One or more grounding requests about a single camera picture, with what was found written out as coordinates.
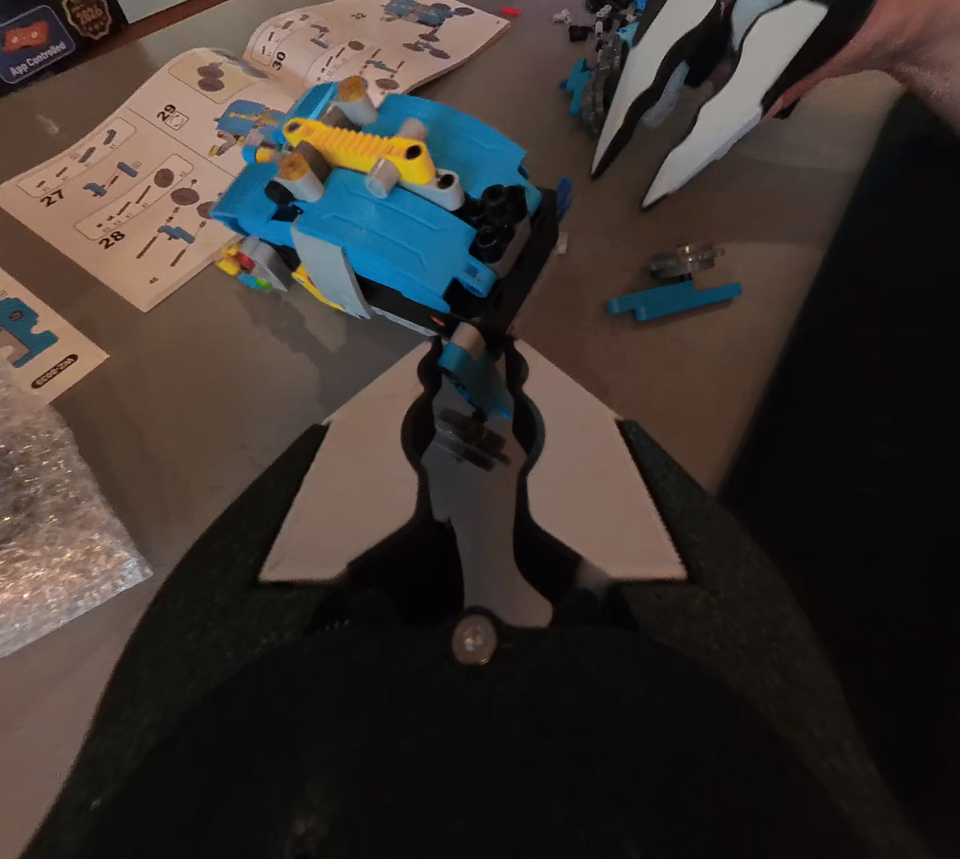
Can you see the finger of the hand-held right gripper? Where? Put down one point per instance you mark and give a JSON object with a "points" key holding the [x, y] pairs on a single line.
{"points": [[660, 56], [757, 71]]}

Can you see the open instruction booklet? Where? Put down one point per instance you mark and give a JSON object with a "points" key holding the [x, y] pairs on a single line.
{"points": [[112, 199]]}

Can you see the blue brick-built toy model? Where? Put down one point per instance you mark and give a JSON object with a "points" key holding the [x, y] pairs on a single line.
{"points": [[390, 229]]}

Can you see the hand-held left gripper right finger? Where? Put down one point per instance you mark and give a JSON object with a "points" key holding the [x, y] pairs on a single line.
{"points": [[600, 491]]}

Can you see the person's right hand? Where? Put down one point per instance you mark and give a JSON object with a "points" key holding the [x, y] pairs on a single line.
{"points": [[907, 26]]}

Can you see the blue sticker sheet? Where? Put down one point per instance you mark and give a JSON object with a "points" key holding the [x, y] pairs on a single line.
{"points": [[45, 356]]}

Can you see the large bubble wrap bag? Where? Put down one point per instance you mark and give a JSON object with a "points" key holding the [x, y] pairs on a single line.
{"points": [[52, 536]]}

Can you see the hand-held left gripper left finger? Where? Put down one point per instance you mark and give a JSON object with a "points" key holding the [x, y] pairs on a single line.
{"points": [[345, 491]]}

